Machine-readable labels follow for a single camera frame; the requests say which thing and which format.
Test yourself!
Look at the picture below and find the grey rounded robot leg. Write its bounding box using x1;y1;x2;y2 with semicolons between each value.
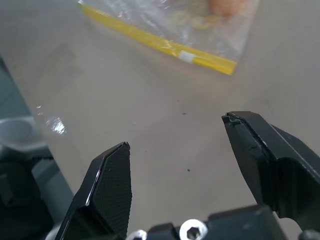
0;117;47;157

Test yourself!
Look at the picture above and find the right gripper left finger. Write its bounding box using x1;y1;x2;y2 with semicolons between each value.
54;141;133;240

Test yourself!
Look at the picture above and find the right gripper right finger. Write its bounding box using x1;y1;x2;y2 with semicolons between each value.
221;111;320;231

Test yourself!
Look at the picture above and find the clear yellow-strip zip bag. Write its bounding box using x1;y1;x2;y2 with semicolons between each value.
76;0;258;76

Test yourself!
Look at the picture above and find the plain golden bread bun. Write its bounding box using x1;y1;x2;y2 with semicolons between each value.
206;0;252;16

